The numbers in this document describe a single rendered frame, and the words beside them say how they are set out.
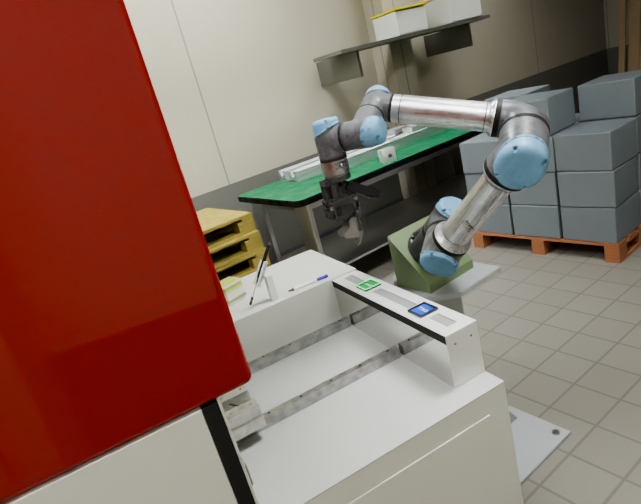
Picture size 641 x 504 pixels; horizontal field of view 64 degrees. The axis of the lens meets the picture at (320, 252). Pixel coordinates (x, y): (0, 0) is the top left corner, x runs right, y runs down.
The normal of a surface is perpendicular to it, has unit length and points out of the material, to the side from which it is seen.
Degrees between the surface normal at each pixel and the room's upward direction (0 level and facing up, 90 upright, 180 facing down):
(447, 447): 90
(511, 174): 108
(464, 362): 90
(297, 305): 90
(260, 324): 90
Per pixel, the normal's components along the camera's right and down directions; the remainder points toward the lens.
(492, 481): 0.44, 0.18
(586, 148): -0.77, 0.38
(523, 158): -0.27, 0.66
